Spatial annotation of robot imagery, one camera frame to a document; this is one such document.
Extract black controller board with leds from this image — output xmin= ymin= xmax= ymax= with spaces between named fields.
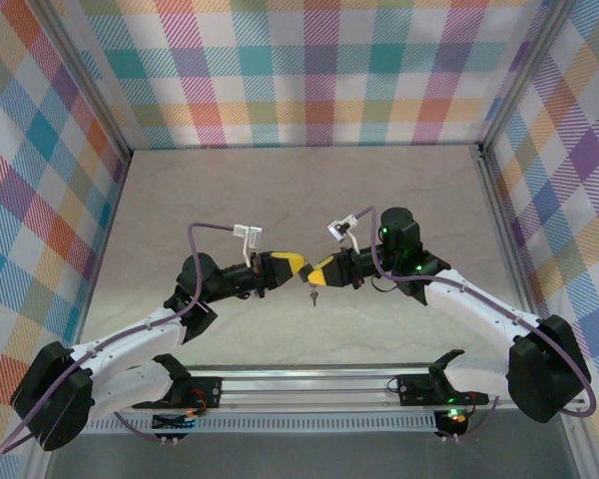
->
xmin=434 ymin=406 xmax=473 ymax=443
xmin=151 ymin=408 xmax=200 ymax=448

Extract plaid backdrop cloth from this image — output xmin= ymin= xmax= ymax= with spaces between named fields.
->
xmin=0 ymin=0 xmax=131 ymax=479
xmin=493 ymin=0 xmax=599 ymax=479
xmin=77 ymin=0 xmax=535 ymax=150

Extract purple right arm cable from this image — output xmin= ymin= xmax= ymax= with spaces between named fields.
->
xmin=352 ymin=207 xmax=598 ymax=444

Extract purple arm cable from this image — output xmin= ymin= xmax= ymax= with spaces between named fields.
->
xmin=352 ymin=207 xmax=598 ymax=444
xmin=0 ymin=222 xmax=239 ymax=456

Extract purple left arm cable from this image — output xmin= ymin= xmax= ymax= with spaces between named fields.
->
xmin=0 ymin=222 xmax=239 ymax=456

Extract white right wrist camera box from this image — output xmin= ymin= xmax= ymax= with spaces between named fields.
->
xmin=326 ymin=215 xmax=360 ymax=255

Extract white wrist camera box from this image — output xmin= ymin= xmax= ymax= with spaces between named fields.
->
xmin=326 ymin=215 xmax=360 ymax=255
xmin=233 ymin=223 xmax=264 ymax=268

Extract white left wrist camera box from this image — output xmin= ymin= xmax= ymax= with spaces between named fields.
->
xmin=233 ymin=223 xmax=264 ymax=268

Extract aluminium side rail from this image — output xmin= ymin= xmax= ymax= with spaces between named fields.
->
xmin=471 ymin=143 xmax=543 ymax=320
xmin=68 ymin=149 xmax=131 ymax=373

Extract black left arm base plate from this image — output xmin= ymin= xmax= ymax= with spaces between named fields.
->
xmin=164 ymin=376 xmax=224 ymax=410

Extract aluminium mounting rail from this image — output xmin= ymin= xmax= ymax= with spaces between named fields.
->
xmin=92 ymin=365 xmax=588 ymax=415

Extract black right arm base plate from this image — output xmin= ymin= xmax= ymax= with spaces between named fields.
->
xmin=397 ymin=373 xmax=490 ymax=406

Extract white slotted cable duct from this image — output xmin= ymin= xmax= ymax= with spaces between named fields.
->
xmin=87 ymin=412 xmax=440 ymax=434

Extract aluminium frame post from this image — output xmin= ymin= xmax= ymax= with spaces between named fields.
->
xmin=37 ymin=0 xmax=134 ymax=161
xmin=477 ymin=0 xmax=576 ymax=156

